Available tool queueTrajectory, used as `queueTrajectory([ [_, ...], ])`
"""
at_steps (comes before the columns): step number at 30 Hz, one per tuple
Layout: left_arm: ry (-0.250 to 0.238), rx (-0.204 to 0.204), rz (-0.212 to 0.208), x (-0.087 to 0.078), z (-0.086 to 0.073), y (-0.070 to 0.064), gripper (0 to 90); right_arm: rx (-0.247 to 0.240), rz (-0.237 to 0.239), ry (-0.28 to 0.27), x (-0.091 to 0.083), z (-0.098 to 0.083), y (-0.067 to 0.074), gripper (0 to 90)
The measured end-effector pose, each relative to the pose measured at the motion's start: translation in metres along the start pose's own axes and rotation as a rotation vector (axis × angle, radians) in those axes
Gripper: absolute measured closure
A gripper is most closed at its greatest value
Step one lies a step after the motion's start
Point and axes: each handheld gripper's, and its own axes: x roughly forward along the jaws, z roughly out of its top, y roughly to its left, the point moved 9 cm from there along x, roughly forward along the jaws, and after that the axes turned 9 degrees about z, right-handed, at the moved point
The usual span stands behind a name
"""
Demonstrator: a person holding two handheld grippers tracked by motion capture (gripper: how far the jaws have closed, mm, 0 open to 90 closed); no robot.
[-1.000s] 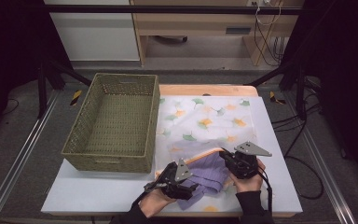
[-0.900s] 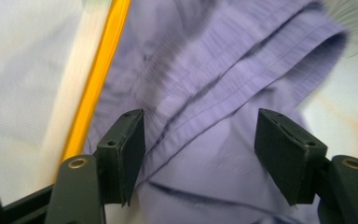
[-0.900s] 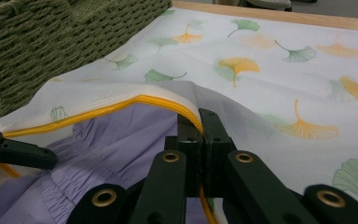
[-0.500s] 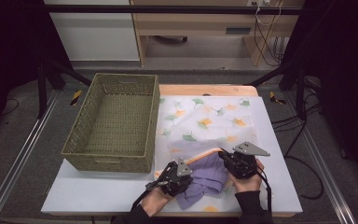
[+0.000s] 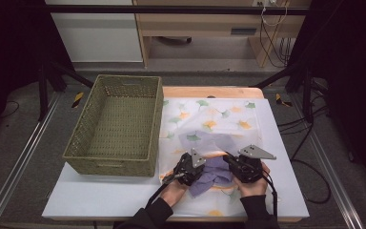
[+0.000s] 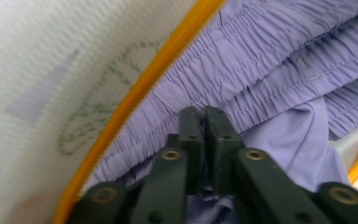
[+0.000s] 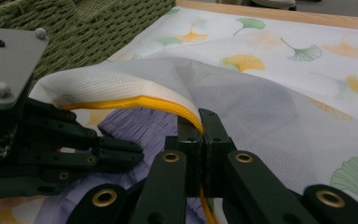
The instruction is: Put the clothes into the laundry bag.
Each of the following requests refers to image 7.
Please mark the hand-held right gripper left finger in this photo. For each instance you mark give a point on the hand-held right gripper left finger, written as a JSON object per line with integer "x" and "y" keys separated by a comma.
{"x": 194, "y": 168}

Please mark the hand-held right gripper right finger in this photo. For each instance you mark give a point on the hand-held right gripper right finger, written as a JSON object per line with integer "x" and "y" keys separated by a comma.
{"x": 214, "y": 168}

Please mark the purple garment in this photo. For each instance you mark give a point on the purple garment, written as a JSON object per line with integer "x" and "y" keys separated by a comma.
{"x": 143, "y": 127}

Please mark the white leaf-print mesh laundry bag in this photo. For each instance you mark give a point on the white leaf-print mesh laundry bag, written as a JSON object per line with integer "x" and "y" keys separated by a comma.
{"x": 254, "y": 109}

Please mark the green woven basket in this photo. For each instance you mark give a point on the green woven basket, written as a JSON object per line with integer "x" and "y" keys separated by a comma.
{"x": 90, "y": 31}

